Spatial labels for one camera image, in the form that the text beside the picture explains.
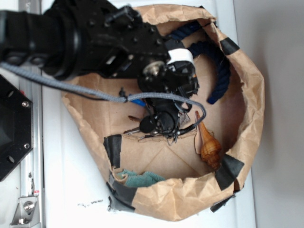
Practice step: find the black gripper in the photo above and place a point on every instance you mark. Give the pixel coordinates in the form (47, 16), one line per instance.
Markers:
(120, 44)

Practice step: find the silver key bunch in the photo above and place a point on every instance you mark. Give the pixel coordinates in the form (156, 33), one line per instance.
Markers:
(137, 129)

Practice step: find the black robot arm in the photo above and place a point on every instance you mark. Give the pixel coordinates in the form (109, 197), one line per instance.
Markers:
(78, 37)

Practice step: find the green cloth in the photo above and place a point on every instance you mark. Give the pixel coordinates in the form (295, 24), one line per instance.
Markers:
(134, 180)

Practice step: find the brown spiral seashell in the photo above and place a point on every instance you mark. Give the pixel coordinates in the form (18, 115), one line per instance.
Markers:
(207, 146)

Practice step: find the brown paper bag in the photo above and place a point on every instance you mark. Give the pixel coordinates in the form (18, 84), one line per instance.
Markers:
(191, 185)

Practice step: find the black octagonal mount plate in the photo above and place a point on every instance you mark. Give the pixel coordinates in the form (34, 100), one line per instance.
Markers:
(15, 127)

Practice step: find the aluminium extrusion rail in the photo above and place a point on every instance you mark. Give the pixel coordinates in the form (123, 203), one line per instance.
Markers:
(31, 169)

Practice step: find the silver corner bracket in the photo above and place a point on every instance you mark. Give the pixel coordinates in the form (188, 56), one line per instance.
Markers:
(27, 213)

